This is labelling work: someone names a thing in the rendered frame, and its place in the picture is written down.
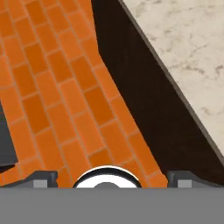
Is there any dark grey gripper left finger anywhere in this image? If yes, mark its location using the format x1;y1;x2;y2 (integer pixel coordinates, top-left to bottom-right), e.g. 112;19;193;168
0;171;59;189

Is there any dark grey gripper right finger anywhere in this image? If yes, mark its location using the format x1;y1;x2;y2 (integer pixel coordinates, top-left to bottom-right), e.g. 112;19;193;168
165;170;224;189

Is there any white round black-rimmed object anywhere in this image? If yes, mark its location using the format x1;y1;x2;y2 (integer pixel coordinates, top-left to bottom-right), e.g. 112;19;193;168
72;164;143;189

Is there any dark wood cabinet side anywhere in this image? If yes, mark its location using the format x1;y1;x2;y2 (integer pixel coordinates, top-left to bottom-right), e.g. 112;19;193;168
90;0;224;186

